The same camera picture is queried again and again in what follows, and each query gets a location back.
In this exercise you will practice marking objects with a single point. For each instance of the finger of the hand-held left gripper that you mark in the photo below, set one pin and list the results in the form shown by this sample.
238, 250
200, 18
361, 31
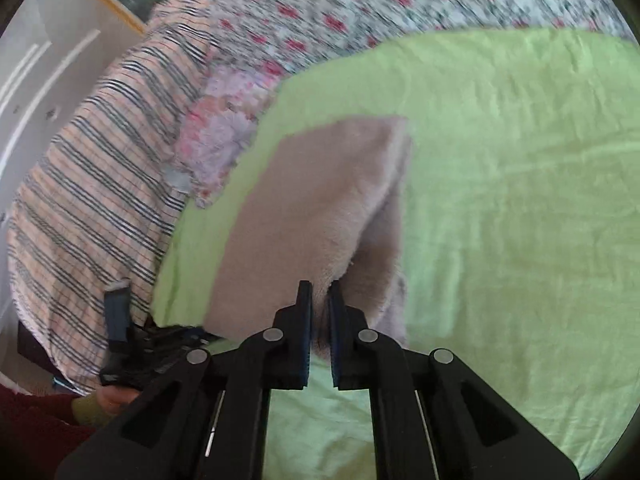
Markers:
117, 315

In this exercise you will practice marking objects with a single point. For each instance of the person's left forearm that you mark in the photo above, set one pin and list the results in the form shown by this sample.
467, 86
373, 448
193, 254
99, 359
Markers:
40, 425

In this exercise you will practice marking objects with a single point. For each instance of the plaid checked blanket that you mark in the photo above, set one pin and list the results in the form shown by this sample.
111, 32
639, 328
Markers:
100, 185

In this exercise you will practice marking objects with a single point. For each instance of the light green bed sheet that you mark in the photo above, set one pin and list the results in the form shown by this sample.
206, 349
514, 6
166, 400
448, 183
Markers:
500, 210

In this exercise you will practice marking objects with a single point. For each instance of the white floral quilt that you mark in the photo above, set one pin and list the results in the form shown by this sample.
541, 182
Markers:
375, 0

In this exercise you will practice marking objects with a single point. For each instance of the pastel floral cloth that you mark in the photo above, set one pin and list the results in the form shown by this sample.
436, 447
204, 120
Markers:
220, 125

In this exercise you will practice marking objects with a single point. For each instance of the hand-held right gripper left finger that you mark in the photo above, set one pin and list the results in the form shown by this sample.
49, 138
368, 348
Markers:
302, 340

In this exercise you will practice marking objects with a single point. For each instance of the person's left hand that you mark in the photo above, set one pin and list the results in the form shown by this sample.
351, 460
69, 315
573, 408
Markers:
117, 399

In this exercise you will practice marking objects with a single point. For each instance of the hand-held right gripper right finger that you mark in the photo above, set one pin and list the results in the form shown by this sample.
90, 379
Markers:
336, 340

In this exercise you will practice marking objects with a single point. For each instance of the beige knitted sweater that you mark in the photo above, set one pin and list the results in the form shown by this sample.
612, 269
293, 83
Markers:
310, 200

